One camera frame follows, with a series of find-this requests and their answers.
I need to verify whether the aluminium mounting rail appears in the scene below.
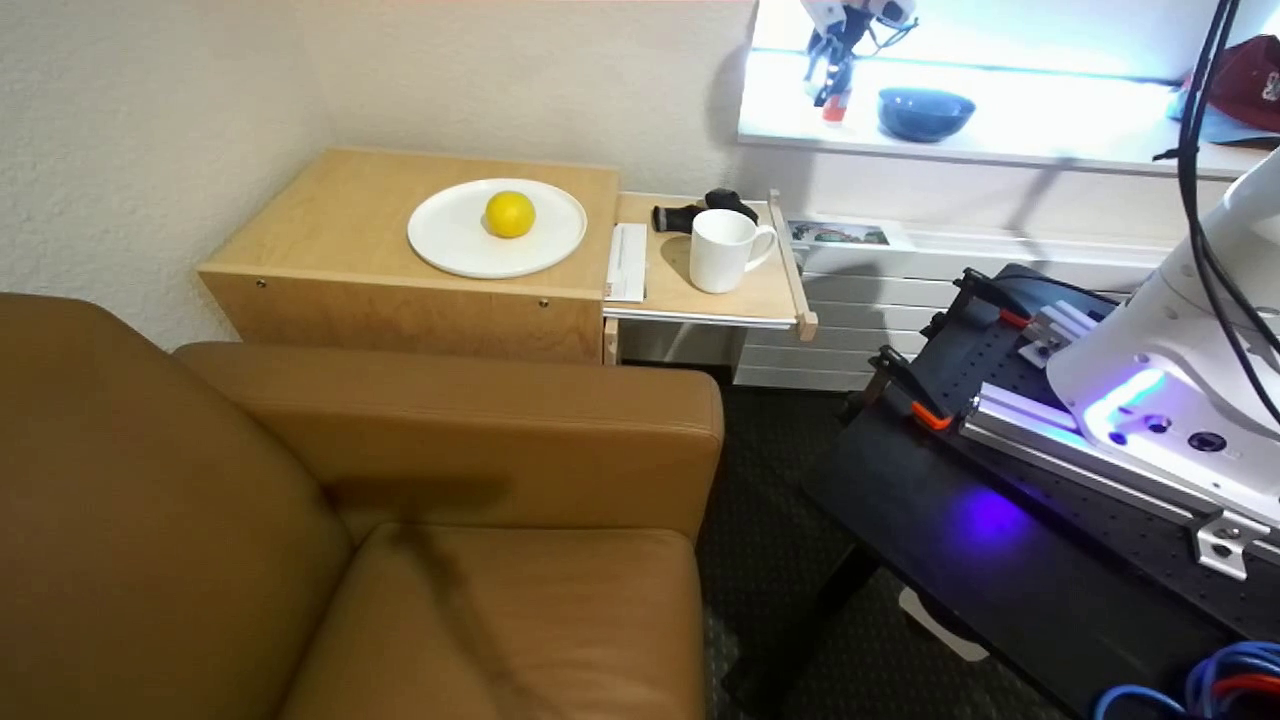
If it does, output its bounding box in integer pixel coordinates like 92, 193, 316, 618
962, 384, 1280, 581

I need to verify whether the wooden pull-out tray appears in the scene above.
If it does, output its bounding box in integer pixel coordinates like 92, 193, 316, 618
605, 193, 820, 340

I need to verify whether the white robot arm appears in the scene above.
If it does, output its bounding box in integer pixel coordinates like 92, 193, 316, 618
969, 0, 1280, 534

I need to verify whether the blue coiled cable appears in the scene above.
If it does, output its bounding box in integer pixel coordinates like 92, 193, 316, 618
1091, 638, 1280, 720

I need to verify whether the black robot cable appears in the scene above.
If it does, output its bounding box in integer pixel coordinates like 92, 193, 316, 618
1173, 0, 1280, 429

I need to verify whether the dark blue bowl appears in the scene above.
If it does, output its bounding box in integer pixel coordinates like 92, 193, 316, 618
879, 89, 978, 145

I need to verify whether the white paper card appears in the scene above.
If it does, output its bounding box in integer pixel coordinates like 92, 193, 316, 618
608, 224, 648, 302

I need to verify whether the black orange clamp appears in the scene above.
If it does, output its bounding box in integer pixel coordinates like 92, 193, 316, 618
873, 343, 952, 438

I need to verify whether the yellow lemon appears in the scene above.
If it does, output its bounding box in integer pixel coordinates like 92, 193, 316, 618
483, 193, 535, 242

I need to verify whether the white round plate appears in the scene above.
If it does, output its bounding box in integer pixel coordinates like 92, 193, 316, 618
409, 176, 589, 279

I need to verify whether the white ceramic mug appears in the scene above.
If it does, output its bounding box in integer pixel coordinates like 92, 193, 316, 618
688, 208, 778, 298

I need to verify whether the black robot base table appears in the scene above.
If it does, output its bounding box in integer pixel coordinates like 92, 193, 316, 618
804, 264, 1280, 716

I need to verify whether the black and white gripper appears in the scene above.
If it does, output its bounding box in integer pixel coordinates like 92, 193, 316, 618
802, 0, 916, 97

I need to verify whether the red baseball cap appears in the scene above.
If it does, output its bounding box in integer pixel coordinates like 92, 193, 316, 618
1201, 37, 1280, 145

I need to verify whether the brown leather armchair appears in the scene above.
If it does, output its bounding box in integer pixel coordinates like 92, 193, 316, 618
0, 298, 726, 720

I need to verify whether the wooden side table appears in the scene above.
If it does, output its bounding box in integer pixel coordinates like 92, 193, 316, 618
199, 147, 620, 363

